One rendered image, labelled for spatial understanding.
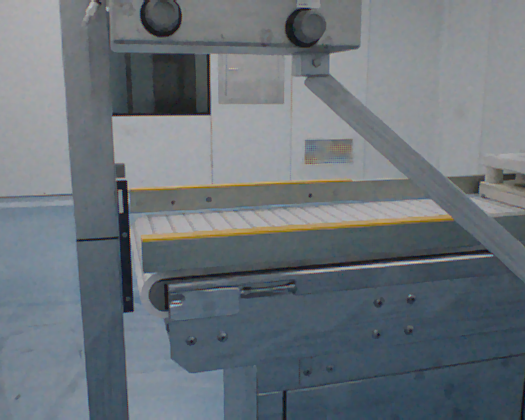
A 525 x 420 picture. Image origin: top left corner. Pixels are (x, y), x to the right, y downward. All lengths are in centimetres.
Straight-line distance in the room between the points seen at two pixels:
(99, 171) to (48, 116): 478
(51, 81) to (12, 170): 93
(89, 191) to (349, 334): 41
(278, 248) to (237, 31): 21
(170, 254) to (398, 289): 25
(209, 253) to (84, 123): 33
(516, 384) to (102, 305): 59
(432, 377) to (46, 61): 510
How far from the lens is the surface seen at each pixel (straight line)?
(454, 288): 66
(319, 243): 56
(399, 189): 90
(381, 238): 59
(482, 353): 78
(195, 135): 557
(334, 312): 60
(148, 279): 55
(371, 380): 72
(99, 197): 80
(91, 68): 79
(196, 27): 48
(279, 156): 577
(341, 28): 51
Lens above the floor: 108
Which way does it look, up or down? 12 degrees down
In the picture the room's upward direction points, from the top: straight up
